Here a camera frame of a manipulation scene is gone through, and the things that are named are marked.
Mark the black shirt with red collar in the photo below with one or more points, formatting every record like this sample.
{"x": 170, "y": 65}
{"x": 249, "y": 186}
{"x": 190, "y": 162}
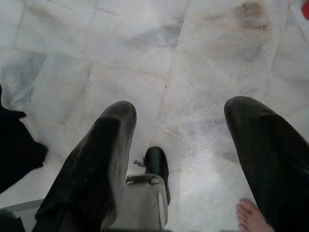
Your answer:
{"x": 17, "y": 149}

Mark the red plastic stool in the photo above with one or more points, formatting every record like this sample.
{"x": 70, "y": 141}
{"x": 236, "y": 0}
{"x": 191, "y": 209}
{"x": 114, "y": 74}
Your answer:
{"x": 305, "y": 7}

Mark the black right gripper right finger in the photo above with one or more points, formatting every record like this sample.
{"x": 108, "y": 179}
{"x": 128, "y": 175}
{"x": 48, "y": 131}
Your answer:
{"x": 275, "y": 157}

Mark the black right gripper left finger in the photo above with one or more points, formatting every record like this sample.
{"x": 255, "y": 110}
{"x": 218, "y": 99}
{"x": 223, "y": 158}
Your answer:
{"x": 91, "y": 169}

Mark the bare human foot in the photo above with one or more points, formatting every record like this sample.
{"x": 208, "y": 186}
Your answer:
{"x": 251, "y": 217}

